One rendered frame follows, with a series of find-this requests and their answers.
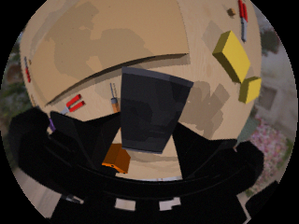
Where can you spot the tan panel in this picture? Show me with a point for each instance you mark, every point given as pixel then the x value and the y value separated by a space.
pixel 94 37

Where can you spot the purple square tray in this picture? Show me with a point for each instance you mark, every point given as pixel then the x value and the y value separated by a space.
pixel 52 127

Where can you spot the yellow rectangular block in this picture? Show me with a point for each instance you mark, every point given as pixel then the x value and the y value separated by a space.
pixel 232 56
pixel 249 89

